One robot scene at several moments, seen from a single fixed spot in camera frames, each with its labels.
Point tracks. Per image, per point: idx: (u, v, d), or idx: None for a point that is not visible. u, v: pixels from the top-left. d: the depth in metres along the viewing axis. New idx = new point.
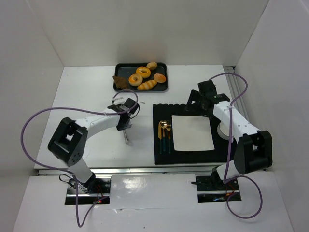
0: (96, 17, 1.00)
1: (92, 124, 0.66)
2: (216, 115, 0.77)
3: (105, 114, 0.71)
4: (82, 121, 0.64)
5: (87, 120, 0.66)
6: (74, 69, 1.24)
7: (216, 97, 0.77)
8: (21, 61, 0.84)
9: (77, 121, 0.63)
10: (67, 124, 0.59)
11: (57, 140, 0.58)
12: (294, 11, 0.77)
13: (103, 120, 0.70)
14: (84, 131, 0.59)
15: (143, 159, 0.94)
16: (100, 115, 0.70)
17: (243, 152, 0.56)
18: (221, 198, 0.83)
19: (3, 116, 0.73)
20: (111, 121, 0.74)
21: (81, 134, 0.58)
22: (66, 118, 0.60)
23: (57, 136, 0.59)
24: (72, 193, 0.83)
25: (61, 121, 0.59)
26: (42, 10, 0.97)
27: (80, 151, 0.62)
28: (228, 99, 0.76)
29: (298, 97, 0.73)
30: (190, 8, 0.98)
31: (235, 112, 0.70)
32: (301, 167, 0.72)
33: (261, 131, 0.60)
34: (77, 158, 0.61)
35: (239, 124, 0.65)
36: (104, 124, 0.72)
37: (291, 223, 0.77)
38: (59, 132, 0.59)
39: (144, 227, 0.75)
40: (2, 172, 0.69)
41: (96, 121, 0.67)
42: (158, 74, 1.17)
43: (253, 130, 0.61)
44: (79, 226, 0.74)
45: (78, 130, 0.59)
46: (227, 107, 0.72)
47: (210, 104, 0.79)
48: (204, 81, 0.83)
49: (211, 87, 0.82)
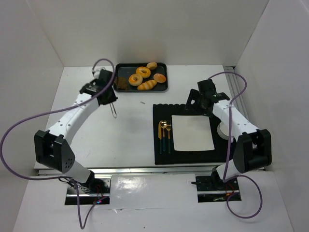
0: (96, 17, 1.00)
1: (69, 126, 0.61)
2: (216, 113, 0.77)
3: (78, 105, 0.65)
4: (57, 127, 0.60)
5: (62, 123, 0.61)
6: (74, 69, 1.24)
7: (215, 96, 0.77)
8: (21, 60, 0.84)
9: (51, 129, 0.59)
10: (41, 138, 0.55)
11: (42, 155, 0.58)
12: (294, 11, 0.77)
13: (78, 114, 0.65)
14: (61, 141, 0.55)
15: (143, 159, 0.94)
16: (73, 111, 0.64)
17: (243, 152, 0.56)
18: (221, 198, 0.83)
19: (4, 116, 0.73)
20: (90, 106, 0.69)
21: (60, 145, 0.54)
22: (40, 131, 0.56)
23: (39, 151, 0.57)
24: (72, 193, 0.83)
25: (34, 137, 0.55)
26: (42, 10, 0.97)
27: (70, 155, 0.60)
28: (228, 98, 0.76)
29: (298, 97, 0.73)
30: (190, 8, 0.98)
31: (235, 110, 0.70)
32: (301, 167, 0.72)
33: (261, 130, 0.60)
34: (69, 163, 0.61)
35: (239, 123, 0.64)
36: (82, 116, 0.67)
37: (291, 223, 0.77)
38: (39, 147, 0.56)
39: (144, 227, 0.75)
40: (2, 172, 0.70)
41: (71, 121, 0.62)
42: (158, 74, 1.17)
43: (252, 128, 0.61)
44: (82, 227, 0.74)
45: (56, 141, 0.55)
46: (226, 106, 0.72)
47: (209, 103, 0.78)
48: (203, 81, 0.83)
49: (211, 86, 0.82)
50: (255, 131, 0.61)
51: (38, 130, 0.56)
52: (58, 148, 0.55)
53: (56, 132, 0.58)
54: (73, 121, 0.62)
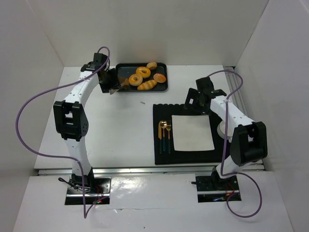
0: (96, 16, 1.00)
1: (81, 95, 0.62)
2: (213, 109, 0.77)
3: (84, 79, 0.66)
4: (70, 97, 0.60)
5: (74, 93, 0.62)
6: (74, 69, 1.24)
7: (212, 93, 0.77)
8: (21, 60, 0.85)
9: (66, 100, 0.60)
10: (60, 107, 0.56)
11: (61, 124, 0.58)
12: (294, 11, 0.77)
13: (86, 86, 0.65)
14: (78, 106, 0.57)
15: (143, 159, 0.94)
16: (81, 84, 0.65)
17: (244, 142, 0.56)
18: (221, 198, 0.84)
19: (3, 116, 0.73)
20: (92, 81, 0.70)
21: (78, 108, 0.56)
22: (56, 102, 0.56)
23: (59, 120, 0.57)
24: (72, 193, 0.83)
25: (53, 108, 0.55)
26: (42, 10, 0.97)
27: (86, 121, 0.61)
28: (224, 95, 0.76)
29: (298, 97, 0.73)
30: (191, 8, 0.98)
31: (232, 105, 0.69)
32: (300, 167, 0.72)
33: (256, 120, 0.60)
34: (85, 128, 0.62)
35: (235, 116, 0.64)
36: (89, 90, 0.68)
37: (291, 223, 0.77)
38: (58, 117, 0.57)
39: (144, 227, 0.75)
40: (1, 172, 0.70)
41: (81, 91, 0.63)
42: (158, 74, 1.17)
43: (249, 119, 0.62)
44: (84, 217, 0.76)
45: (74, 106, 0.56)
46: (223, 101, 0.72)
47: (207, 100, 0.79)
48: (202, 78, 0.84)
49: (209, 84, 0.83)
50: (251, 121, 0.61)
51: (54, 101, 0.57)
52: (76, 113, 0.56)
53: (71, 101, 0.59)
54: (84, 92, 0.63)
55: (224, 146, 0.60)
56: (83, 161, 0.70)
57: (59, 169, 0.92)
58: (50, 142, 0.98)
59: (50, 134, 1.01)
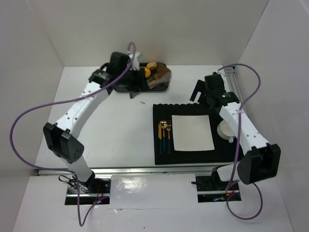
0: (96, 16, 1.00)
1: (76, 120, 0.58)
2: (221, 113, 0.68)
3: (86, 96, 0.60)
4: (64, 121, 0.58)
5: (69, 116, 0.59)
6: (74, 69, 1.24)
7: (224, 96, 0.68)
8: (21, 60, 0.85)
9: (59, 123, 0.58)
10: (49, 132, 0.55)
11: (52, 146, 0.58)
12: (294, 11, 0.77)
13: (85, 107, 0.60)
14: (67, 136, 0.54)
15: (143, 159, 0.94)
16: (80, 103, 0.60)
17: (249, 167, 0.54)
18: (221, 198, 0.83)
19: (3, 116, 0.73)
20: (98, 98, 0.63)
21: (65, 139, 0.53)
22: (48, 124, 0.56)
23: (49, 141, 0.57)
24: (72, 193, 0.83)
25: (43, 129, 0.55)
26: (42, 10, 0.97)
27: (79, 147, 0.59)
28: (237, 100, 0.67)
29: (298, 98, 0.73)
30: (191, 8, 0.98)
31: (244, 118, 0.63)
32: (300, 167, 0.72)
33: (271, 144, 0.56)
34: (79, 152, 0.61)
35: (248, 135, 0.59)
36: (91, 108, 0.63)
37: (291, 222, 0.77)
38: (49, 139, 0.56)
39: (144, 227, 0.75)
40: (1, 172, 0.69)
41: (78, 113, 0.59)
42: (166, 72, 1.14)
43: (262, 142, 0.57)
44: (80, 225, 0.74)
45: (62, 135, 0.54)
46: (235, 111, 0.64)
47: (217, 103, 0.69)
48: (211, 75, 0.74)
49: (219, 83, 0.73)
50: (265, 145, 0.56)
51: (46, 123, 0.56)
52: (63, 142, 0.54)
53: (63, 126, 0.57)
54: (80, 114, 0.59)
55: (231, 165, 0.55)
56: (79, 174, 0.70)
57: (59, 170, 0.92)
58: None
59: None
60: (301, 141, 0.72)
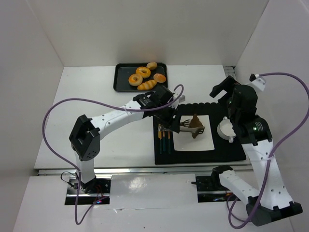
0: (96, 17, 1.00)
1: (108, 124, 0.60)
2: (244, 146, 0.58)
3: (126, 109, 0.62)
4: (98, 121, 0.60)
5: (104, 118, 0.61)
6: (74, 69, 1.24)
7: (255, 130, 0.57)
8: (21, 60, 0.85)
9: (93, 119, 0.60)
10: (82, 123, 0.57)
11: (74, 136, 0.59)
12: (294, 11, 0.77)
13: (121, 118, 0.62)
14: (95, 134, 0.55)
15: (143, 159, 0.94)
16: (119, 112, 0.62)
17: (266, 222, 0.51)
18: (221, 198, 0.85)
19: (3, 116, 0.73)
20: (134, 116, 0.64)
21: (92, 137, 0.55)
22: (83, 116, 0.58)
23: (75, 132, 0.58)
24: (72, 193, 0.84)
25: (77, 118, 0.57)
26: (42, 10, 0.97)
27: (95, 149, 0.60)
28: (270, 137, 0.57)
29: (298, 97, 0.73)
30: (191, 8, 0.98)
31: (273, 166, 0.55)
32: (301, 167, 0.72)
33: (294, 205, 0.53)
34: (92, 154, 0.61)
35: (273, 190, 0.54)
36: (125, 121, 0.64)
37: (291, 223, 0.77)
38: (77, 128, 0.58)
39: (144, 227, 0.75)
40: (1, 172, 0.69)
41: (113, 120, 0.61)
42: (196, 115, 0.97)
43: (286, 200, 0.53)
44: (77, 224, 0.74)
45: (91, 132, 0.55)
46: (265, 154, 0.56)
47: (244, 134, 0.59)
48: (246, 94, 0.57)
49: (253, 107, 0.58)
50: (287, 205, 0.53)
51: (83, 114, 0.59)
52: (88, 139, 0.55)
53: (95, 124, 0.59)
54: (115, 122, 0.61)
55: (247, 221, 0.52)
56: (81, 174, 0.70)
57: (59, 169, 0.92)
58: (50, 143, 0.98)
59: (50, 134, 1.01)
60: (301, 141, 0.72)
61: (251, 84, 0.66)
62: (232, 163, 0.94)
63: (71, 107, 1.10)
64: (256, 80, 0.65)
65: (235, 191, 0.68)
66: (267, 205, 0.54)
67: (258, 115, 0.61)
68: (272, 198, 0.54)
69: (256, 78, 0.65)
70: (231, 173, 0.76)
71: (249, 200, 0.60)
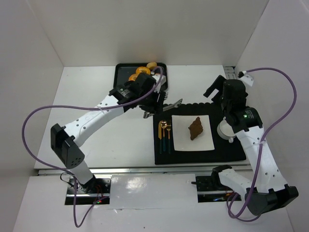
0: (95, 17, 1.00)
1: (84, 129, 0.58)
2: (237, 134, 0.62)
3: (101, 109, 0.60)
4: (72, 127, 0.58)
5: (78, 123, 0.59)
6: (74, 69, 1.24)
7: (246, 117, 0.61)
8: (21, 60, 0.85)
9: (67, 126, 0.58)
10: (55, 134, 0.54)
11: (53, 147, 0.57)
12: (295, 12, 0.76)
13: (97, 119, 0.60)
14: (69, 143, 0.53)
15: (143, 159, 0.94)
16: (94, 114, 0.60)
17: (263, 205, 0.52)
18: (221, 198, 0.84)
19: (3, 116, 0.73)
20: (112, 113, 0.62)
21: (67, 146, 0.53)
22: (57, 124, 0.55)
23: (52, 142, 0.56)
24: (72, 193, 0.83)
25: (50, 128, 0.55)
26: (42, 10, 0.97)
27: (80, 156, 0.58)
28: (260, 124, 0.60)
29: (298, 98, 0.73)
30: (190, 8, 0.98)
31: (265, 150, 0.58)
32: (300, 167, 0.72)
33: (289, 187, 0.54)
34: (77, 161, 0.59)
35: (267, 173, 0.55)
36: (103, 121, 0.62)
37: (290, 222, 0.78)
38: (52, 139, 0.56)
39: (144, 227, 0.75)
40: (1, 173, 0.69)
41: (89, 123, 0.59)
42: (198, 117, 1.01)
43: (280, 184, 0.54)
44: (77, 226, 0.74)
45: (66, 141, 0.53)
46: (257, 139, 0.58)
47: (236, 122, 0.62)
48: (233, 84, 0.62)
49: (242, 97, 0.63)
50: (282, 188, 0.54)
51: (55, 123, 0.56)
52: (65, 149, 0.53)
53: (69, 132, 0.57)
54: (90, 125, 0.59)
55: (244, 205, 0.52)
56: (80, 175, 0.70)
57: (59, 169, 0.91)
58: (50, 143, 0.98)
59: (50, 134, 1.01)
60: (301, 141, 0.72)
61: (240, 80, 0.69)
62: (232, 163, 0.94)
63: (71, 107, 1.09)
64: (244, 76, 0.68)
65: (235, 188, 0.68)
66: (263, 190, 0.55)
67: (248, 107, 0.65)
68: (266, 182, 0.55)
69: (244, 74, 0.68)
70: (231, 171, 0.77)
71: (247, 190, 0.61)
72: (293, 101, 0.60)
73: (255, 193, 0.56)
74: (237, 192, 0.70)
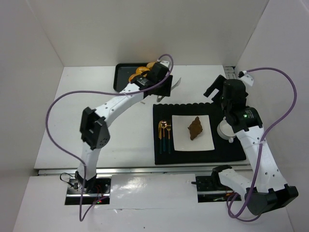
0: (95, 17, 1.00)
1: (112, 111, 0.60)
2: (237, 134, 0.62)
3: (126, 94, 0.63)
4: (102, 109, 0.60)
5: (107, 106, 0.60)
6: (74, 69, 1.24)
7: (245, 117, 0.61)
8: (21, 60, 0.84)
9: (97, 109, 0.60)
10: (87, 115, 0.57)
11: (84, 128, 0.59)
12: (295, 11, 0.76)
13: (123, 103, 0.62)
14: (102, 123, 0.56)
15: (143, 159, 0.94)
16: (120, 98, 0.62)
17: (263, 206, 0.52)
18: (221, 198, 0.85)
19: (2, 116, 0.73)
20: (135, 98, 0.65)
21: (100, 125, 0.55)
22: (88, 108, 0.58)
23: (83, 123, 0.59)
24: (72, 193, 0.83)
25: (82, 111, 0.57)
26: (42, 10, 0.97)
27: (107, 136, 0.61)
28: (260, 124, 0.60)
29: (299, 98, 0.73)
30: (190, 8, 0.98)
31: (264, 149, 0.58)
32: (300, 167, 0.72)
33: (288, 187, 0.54)
34: (105, 141, 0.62)
35: (267, 172, 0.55)
36: (127, 105, 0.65)
37: (291, 222, 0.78)
38: (84, 121, 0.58)
39: (144, 227, 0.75)
40: (1, 173, 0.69)
41: (116, 106, 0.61)
42: (197, 117, 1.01)
43: (280, 183, 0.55)
44: (80, 219, 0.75)
45: (98, 121, 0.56)
46: (257, 139, 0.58)
47: (235, 122, 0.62)
48: (234, 84, 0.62)
49: (242, 96, 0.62)
50: (282, 188, 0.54)
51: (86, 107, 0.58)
52: (98, 128, 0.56)
53: (100, 113, 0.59)
54: (118, 108, 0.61)
55: (244, 204, 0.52)
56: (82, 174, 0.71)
57: (59, 169, 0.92)
58: (50, 143, 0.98)
59: (50, 134, 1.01)
60: (301, 141, 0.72)
61: (241, 80, 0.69)
62: (232, 163, 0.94)
63: (71, 107, 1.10)
64: (244, 76, 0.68)
65: (236, 188, 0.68)
66: (262, 190, 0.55)
67: (248, 107, 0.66)
68: (266, 181, 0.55)
69: (244, 74, 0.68)
70: (231, 171, 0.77)
71: (246, 190, 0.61)
72: (294, 100, 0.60)
73: (255, 193, 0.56)
74: (237, 193, 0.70)
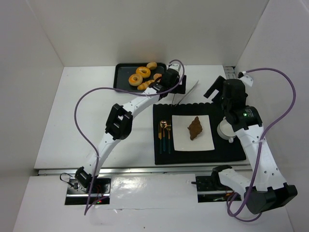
0: (95, 17, 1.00)
1: (136, 108, 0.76)
2: (237, 133, 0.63)
3: (147, 95, 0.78)
4: (128, 106, 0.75)
5: (132, 104, 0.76)
6: (74, 69, 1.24)
7: (246, 115, 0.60)
8: (21, 60, 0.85)
9: (124, 106, 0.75)
10: (117, 110, 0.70)
11: (110, 122, 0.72)
12: (294, 11, 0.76)
13: (145, 102, 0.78)
14: (129, 116, 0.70)
15: (143, 158, 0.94)
16: (142, 98, 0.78)
17: (261, 204, 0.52)
18: (221, 198, 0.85)
19: (2, 116, 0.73)
20: (153, 99, 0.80)
21: (128, 118, 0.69)
22: (117, 105, 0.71)
23: (110, 118, 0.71)
24: (72, 193, 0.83)
25: (112, 107, 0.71)
26: (42, 10, 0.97)
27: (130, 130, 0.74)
28: (260, 123, 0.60)
29: (299, 98, 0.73)
30: (190, 8, 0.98)
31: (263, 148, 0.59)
32: (300, 167, 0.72)
33: (288, 186, 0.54)
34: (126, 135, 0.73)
35: (266, 171, 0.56)
36: (147, 105, 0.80)
37: (291, 222, 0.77)
38: (112, 115, 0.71)
39: (144, 227, 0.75)
40: (1, 173, 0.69)
41: (139, 104, 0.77)
42: (197, 117, 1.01)
43: (279, 182, 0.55)
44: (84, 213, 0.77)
45: (126, 115, 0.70)
46: (257, 138, 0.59)
47: (235, 121, 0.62)
48: (234, 83, 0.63)
49: (242, 95, 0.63)
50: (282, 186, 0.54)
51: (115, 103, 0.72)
52: (125, 121, 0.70)
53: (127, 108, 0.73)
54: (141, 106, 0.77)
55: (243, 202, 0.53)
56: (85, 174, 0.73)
57: (59, 169, 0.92)
58: (50, 143, 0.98)
59: (50, 134, 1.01)
60: (301, 141, 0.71)
61: (240, 80, 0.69)
62: (232, 163, 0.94)
63: (71, 107, 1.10)
64: (244, 77, 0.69)
65: (235, 188, 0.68)
66: (261, 189, 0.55)
67: (248, 106, 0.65)
68: (265, 180, 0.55)
69: (243, 74, 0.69)
70: (231, 170, 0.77)
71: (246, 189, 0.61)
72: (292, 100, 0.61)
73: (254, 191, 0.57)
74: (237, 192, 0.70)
